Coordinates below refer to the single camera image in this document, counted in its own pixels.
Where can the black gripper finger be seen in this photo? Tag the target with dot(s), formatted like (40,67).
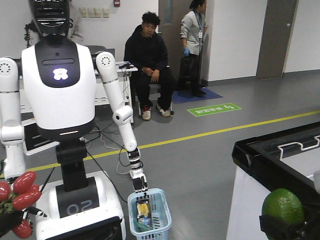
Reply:
(10,220)
(277,228)

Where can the green avocado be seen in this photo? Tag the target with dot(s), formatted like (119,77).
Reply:
(284,205)

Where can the red cherry tomato bunch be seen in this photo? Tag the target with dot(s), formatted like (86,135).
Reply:
(21,194)

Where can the light blue plastic basket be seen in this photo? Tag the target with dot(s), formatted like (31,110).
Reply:
(161,217)

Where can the black chips can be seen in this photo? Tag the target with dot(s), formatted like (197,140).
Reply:
(144,215)

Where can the teal goji berry pouch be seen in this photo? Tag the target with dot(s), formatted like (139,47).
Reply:
(142,228)

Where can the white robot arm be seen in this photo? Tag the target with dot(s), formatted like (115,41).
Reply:
(11,130)

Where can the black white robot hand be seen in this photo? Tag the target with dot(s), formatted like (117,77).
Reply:
(35,211)

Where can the black white robot hand other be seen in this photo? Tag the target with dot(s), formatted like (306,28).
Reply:
(140,184)

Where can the white robot wheeled base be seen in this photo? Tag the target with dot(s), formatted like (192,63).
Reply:
(90,213)

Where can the green floor sign sticker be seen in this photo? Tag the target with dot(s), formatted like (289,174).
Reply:
(213,109)

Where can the person in black clothes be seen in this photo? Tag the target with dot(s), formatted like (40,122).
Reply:
(146,50)

